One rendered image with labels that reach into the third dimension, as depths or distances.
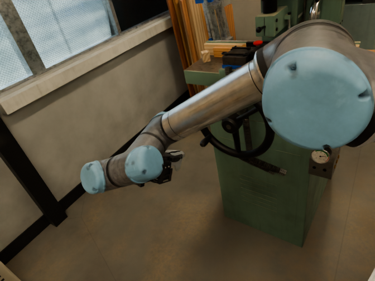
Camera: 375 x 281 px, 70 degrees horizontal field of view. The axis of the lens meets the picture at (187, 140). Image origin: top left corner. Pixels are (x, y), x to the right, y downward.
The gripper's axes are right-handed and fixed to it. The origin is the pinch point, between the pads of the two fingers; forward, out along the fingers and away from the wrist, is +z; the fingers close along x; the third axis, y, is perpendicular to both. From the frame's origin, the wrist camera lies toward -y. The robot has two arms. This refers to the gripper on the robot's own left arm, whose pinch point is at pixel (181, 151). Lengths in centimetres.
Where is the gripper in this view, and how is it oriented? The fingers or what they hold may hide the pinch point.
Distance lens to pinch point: 89.4
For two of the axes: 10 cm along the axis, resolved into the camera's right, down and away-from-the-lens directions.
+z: 5.8, -0.8, 8.1
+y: -1.2, 9.7, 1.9
